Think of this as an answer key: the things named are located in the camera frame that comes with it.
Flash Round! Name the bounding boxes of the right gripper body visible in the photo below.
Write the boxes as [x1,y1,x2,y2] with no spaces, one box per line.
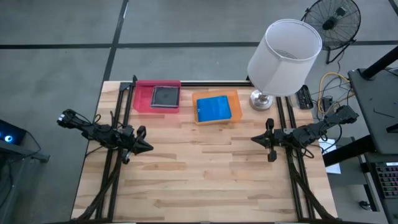
[264,118,295,162]

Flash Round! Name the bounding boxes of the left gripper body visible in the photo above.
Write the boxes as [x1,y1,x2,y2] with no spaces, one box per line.
[119,124,147,165]

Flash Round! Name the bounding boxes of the clear jewel case black tray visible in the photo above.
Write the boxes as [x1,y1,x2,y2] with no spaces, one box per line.
[150,85,181,109]

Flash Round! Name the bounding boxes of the blue plastic disc case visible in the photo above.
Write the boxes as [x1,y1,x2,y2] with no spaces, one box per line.
[196,95,233,123]

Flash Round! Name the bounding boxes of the orange translucent plastic bin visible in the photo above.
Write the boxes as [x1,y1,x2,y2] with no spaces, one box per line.
[192,89,243,125]

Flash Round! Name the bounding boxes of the pink translucent plastic bin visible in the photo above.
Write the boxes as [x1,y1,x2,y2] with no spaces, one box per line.
[132,79,182,114]

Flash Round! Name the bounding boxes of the white paper sheet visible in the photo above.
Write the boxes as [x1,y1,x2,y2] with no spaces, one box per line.
[318,138,342,175]

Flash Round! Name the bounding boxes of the black power adapter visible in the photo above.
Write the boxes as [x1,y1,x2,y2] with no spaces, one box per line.
[322,95,336,114]

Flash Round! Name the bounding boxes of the white shade silver table lamp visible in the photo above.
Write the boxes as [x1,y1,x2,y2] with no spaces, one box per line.
[247,18,323,111]

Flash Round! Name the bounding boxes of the grey side desk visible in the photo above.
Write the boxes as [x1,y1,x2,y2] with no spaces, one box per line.
[347,68,398,156]

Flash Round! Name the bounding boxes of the dark equipment stand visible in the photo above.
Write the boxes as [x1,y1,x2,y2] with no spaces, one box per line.
[0,141,50,224]

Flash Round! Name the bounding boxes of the backlit computer keyboard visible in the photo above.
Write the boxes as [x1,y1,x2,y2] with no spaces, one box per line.
[374,161,398,200]

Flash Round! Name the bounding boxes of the computer with blue light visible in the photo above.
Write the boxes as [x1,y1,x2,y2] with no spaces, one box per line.
[0,119,27,146]

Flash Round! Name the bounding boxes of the black floor fan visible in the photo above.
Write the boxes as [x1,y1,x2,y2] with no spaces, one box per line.
[300,0,361,65]

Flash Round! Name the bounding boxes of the black stand pole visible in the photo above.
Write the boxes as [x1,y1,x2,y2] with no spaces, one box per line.
[362,45,398,80]

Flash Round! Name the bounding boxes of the black aluminium frame rail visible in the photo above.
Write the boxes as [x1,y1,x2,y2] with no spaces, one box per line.
[275,96,340,222]
[133,80,253,88]
[77,76,137,222]

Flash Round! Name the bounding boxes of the yellow cable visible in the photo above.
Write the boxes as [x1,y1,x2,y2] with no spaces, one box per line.
[317,72,355,114]

